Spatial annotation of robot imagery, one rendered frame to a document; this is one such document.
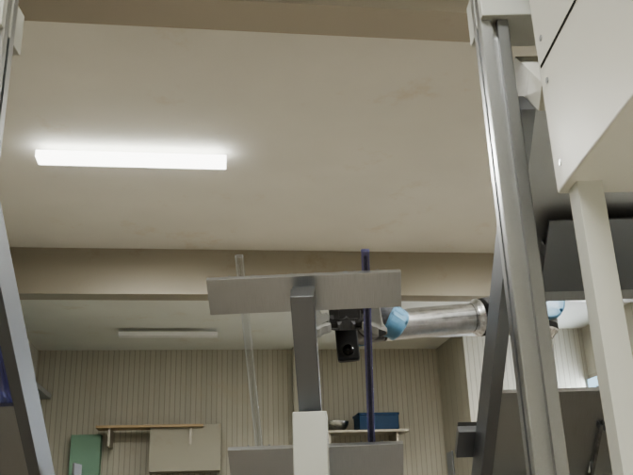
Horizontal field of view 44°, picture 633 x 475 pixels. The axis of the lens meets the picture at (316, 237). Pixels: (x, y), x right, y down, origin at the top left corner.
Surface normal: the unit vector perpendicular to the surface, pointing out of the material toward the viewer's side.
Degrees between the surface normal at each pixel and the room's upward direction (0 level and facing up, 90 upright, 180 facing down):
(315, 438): 90
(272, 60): 180
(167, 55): 180
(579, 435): 137
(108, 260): 90
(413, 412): 90
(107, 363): 90
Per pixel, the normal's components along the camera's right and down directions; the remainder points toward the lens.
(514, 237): 0.01, -0.34
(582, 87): -1.00, 0.03
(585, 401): 0.04, 0.45
